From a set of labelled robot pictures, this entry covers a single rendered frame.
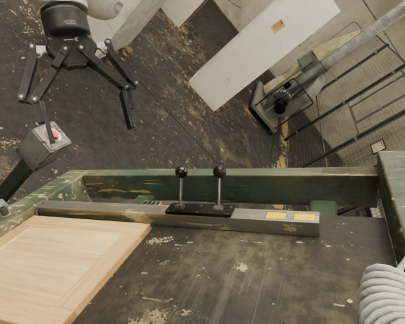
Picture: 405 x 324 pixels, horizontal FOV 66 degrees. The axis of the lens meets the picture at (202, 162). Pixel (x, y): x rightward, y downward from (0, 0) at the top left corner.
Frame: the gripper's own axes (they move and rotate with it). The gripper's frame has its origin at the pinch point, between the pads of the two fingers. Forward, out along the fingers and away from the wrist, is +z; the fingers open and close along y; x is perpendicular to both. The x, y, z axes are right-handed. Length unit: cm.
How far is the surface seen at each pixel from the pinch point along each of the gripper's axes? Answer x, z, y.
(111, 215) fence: 45, 22, 5
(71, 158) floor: 205, -10, 6
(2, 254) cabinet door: 51, 24, -26
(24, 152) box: 91, -8, -17
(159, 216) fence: 31.9, 24.2, 16.5
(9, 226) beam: 63, 18, -25
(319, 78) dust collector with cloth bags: 357, -71, 459
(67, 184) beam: 79, 9, -4
